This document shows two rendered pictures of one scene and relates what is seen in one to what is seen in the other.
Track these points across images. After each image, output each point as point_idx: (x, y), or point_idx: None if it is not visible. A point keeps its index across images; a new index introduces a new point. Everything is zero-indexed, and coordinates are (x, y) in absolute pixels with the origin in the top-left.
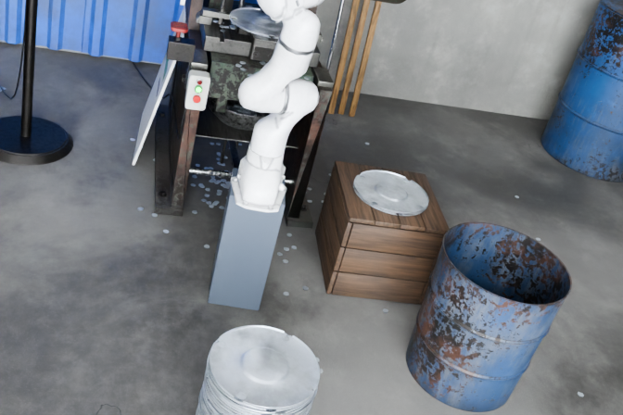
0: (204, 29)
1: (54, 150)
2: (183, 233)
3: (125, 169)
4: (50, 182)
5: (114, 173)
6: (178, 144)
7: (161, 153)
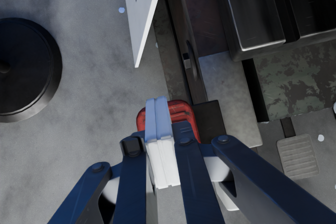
0: None
1: (44, 87)
2: None
3: (130, 81)
4: (60, 141)
5: (121, 94)
6: (194, 100)
7: (163, 36)
